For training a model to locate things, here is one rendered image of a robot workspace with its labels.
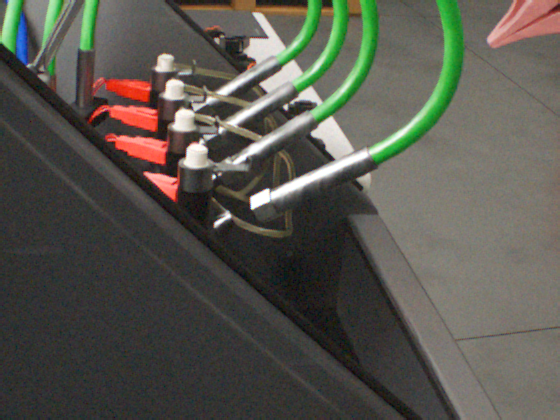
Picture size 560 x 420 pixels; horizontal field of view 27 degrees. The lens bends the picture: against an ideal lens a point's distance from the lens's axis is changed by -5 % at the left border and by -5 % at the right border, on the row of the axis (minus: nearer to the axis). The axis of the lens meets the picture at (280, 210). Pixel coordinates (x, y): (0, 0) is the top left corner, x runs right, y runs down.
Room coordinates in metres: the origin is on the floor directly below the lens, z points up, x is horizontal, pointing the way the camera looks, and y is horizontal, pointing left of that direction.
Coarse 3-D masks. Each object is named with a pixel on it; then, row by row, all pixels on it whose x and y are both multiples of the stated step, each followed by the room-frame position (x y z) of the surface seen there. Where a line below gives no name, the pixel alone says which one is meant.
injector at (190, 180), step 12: (180, 168) 0.87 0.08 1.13; (192, 168) 0.86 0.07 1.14; (204, 168) 0.86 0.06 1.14; (180, 180) 0.87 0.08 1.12; (192, 180) 0.86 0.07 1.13; (204, 180) 0.86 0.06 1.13; (180, 192) 0.87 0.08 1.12; (192, 192) 0.86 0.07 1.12; (204, 192) 0.86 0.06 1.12; (180, 204) 0.86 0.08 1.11; (192, 204) 0.86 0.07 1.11; (204, 204) 0.86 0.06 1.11; (192, 216) 0.86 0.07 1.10; (204, 216) 0.86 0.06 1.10; (228, 216) 0.88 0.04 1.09; (216, 228) 0.87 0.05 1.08; (228, 228) 0.88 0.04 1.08
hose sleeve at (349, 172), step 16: (336, 160) 0.78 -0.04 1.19; (352, 160) 0.77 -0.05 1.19; (368, 160) 0.77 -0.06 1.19; (304, 176) 0.78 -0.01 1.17; (320, 176) 0.78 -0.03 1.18; (336, 176) 0.77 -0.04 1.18; (352, 176) 0.77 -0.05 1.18; (272, 192) 0.79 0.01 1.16; (288, 192) 0.78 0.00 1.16; (304, 192) 0.78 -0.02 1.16; (320, 192) 0.78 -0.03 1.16; (288, 208) 0.78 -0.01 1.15
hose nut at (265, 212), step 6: (264, 192) 0.79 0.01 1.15; (270, 192) 0.79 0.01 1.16; (252, 198) 0.79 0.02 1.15; (258, 198) 0.79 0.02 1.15; (264, 198) 0.78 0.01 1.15; (270, 198) 0.78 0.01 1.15; (252, 204) 0.78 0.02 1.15; (258, 204) 0.78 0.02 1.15; (264, 204) 0.78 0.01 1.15; (270, 204) 0.78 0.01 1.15; (258, 210) 0.78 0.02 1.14; (264, 210) 0.78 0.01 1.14; (270, 210) 0.78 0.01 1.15; (276, 210) 0.78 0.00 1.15; (258, 216) 0.78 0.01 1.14; (264, 216) 0.78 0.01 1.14; (270, 216) 0.78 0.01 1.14; (276, 216) 0.78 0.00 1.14; (264, 222) 0.79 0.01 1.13
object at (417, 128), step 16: (448, 0) 0.77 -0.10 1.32; (448, 16) 0.77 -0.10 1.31; (448, 32) 0.77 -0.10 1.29; (448, 48) 0.77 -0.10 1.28; (448, 64) 0.77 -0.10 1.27; (448, 80) 0.77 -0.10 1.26; (432, 96) 0.77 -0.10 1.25; (448, 96) 0.77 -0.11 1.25; (432, 112) 0.77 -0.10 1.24; (416, 128) 0.77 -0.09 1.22; (384, 144) 0.77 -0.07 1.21; (400, 144) 0.77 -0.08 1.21; (384, 160) 0.77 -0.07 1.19
